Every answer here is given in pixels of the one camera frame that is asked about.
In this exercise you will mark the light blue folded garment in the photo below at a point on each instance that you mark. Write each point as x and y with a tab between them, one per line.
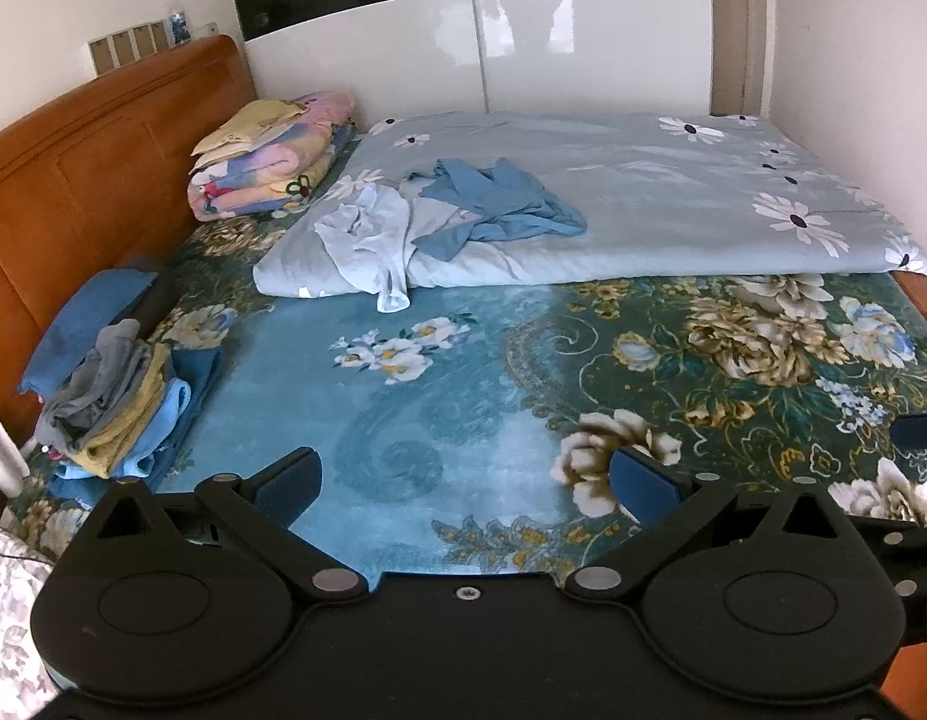
167	412

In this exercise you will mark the wooden bed side rail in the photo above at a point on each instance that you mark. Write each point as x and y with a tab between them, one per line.
921	300

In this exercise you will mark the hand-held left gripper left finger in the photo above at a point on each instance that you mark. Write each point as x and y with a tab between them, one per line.
283	491

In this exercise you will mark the blue shirt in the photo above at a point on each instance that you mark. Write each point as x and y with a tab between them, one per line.
508	202

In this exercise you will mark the grey garment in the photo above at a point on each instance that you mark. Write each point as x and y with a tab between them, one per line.
96	382

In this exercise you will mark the wooden bed headboard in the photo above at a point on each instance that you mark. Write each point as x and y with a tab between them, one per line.
73	165

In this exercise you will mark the grey daisy print duvet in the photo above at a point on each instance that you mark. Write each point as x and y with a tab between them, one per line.
658	202

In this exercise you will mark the white bottle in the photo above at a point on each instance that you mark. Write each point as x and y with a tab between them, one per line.
2	457

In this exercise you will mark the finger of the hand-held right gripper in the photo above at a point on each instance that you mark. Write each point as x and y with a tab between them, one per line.
917	435

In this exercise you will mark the blue towel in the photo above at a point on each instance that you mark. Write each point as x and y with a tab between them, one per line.
81	322

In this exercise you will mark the dark blue folded garment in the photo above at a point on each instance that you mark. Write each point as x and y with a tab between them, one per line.
201	382

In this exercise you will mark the wall switch panel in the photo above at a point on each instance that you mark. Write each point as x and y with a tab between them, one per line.
126	45

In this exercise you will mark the grey floral cloth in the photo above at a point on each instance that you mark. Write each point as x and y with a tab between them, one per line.
9	615

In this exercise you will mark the glossy white wardrobe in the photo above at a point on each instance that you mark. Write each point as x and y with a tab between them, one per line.
583	45

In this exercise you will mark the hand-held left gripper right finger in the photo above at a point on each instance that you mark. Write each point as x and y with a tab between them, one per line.
647	487

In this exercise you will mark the pale yellow cloth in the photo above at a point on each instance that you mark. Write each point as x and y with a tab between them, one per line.
246	127

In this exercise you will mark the folded pink patterned quilt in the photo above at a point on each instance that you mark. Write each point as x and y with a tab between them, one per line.
268	172

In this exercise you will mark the yellow garment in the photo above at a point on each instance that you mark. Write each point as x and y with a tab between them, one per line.
126	427

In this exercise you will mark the blue wall sticker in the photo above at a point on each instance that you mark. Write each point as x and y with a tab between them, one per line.
180	28

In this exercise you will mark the pale blue white garment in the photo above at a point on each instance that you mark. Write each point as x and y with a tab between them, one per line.
373	240

